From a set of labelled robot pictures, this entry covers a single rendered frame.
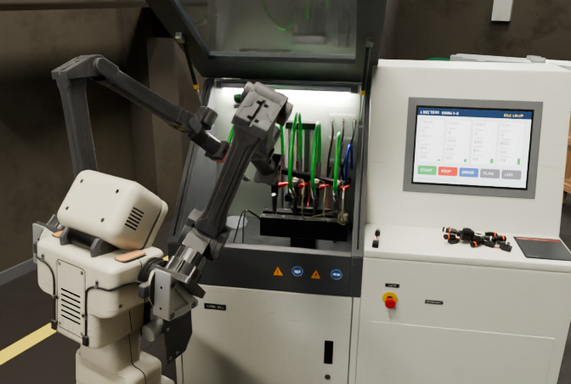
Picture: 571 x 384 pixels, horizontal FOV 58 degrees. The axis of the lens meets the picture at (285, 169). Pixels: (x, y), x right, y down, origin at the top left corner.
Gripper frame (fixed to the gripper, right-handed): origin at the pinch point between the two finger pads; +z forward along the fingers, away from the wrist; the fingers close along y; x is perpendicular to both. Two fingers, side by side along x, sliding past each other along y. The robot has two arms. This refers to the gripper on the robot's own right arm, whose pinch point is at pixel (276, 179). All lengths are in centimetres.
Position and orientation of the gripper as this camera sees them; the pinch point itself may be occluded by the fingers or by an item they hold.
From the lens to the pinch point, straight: 169.5
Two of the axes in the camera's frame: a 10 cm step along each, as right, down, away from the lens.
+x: -9.1, -1.5, 4.0
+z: 3.0, 4.4, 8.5
